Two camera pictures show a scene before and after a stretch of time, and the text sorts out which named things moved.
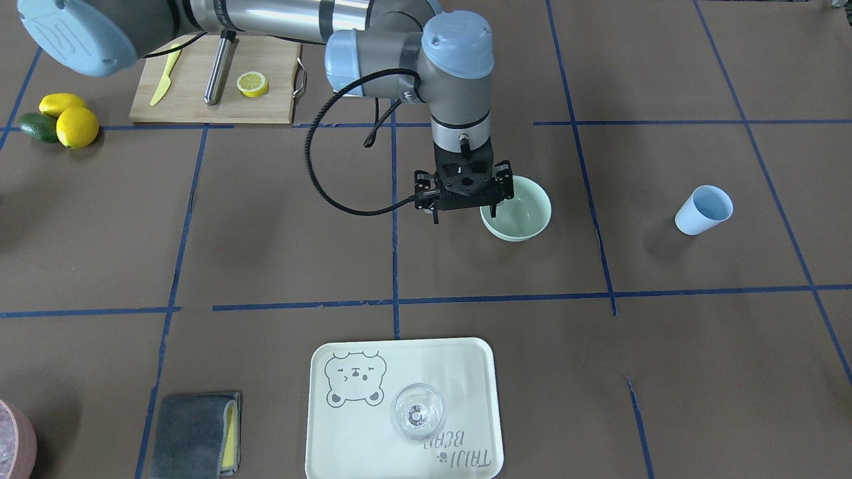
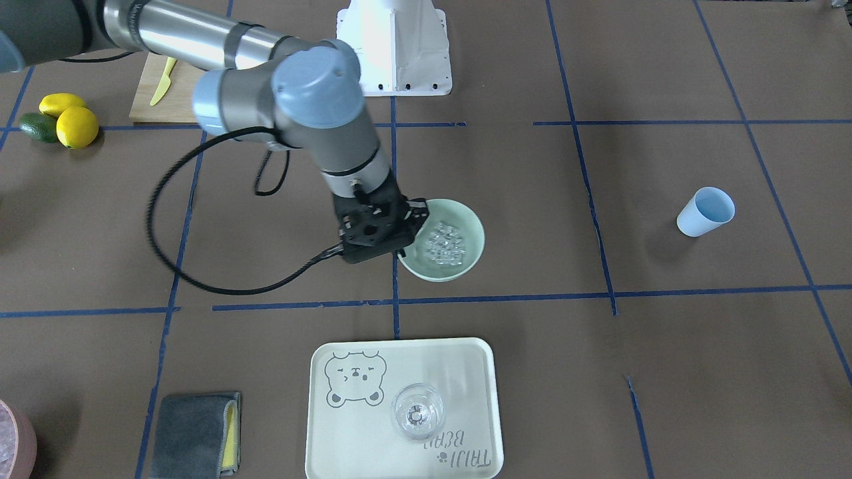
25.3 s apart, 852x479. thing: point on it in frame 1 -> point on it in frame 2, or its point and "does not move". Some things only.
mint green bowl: (522, 217) -> (447, 243)
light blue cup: (706, 207) does not move
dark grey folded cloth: (198, 436) does not move
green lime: (39, 127) does not move
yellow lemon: (53, 104) does not move
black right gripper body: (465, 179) -> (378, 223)
